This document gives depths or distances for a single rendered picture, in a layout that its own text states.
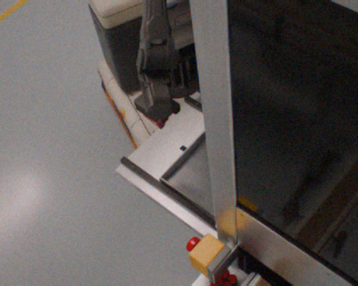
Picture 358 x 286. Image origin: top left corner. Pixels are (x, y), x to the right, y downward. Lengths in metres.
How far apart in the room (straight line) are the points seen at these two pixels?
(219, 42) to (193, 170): 0.84
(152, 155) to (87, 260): 0.98
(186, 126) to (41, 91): 1.58
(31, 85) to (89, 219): 0.95
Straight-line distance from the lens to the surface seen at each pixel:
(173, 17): 2.01
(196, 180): 1.55
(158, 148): 1.63
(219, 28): 0.75
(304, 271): 1.16
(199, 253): 1.28
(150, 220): 2.51
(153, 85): 1.22
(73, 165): 2.75
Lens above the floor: 2.20
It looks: 55 degrees down
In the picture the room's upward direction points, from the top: 11 degrees counter-clockwise
